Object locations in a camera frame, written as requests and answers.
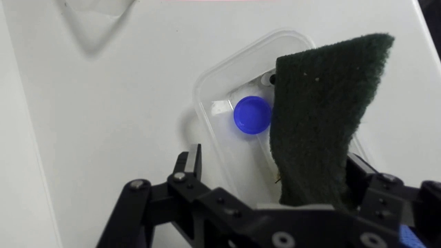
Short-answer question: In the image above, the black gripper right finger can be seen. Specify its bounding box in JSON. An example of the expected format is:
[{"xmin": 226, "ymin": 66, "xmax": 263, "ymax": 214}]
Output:
[{"xmin": 346, "ymin": 152, "xmax": 379, "ymax": 206}]

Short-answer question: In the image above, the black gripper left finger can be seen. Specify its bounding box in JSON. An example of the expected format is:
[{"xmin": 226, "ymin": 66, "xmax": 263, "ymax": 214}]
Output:
[{"xmin": 167, "ymin": 143, "xmax": 202, "ymax": 191}]

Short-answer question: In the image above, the dark green scouring pad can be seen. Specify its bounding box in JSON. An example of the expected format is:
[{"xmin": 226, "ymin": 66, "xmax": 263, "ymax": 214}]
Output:
[{"xmin": 270, "ymin": 33, "xmax": 394, "ymax": 209}]

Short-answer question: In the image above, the blue cloth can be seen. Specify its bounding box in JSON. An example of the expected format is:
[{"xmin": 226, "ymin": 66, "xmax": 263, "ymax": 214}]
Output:
[{"xmin": 400, "ymin": 224, "xmax": 426, "ymax": 248}]

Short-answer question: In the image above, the blue bottle cap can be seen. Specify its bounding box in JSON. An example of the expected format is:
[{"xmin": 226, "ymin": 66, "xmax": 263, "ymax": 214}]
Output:
[{"xmin": 233, "ymin": 95, "xmax": 271, "ymax": 135}]

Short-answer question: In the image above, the clear plastic container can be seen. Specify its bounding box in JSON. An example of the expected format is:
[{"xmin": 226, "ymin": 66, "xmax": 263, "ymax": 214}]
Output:
[{"xmin": 191, "ymin": 28, "xmax": 369, "ymax": 205}]

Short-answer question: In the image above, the small clear plastic bag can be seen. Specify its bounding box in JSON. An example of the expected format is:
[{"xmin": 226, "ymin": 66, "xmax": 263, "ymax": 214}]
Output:
[{"xmin": 56, "ymin": 0, "xmax": 136, "ymax": 56}]

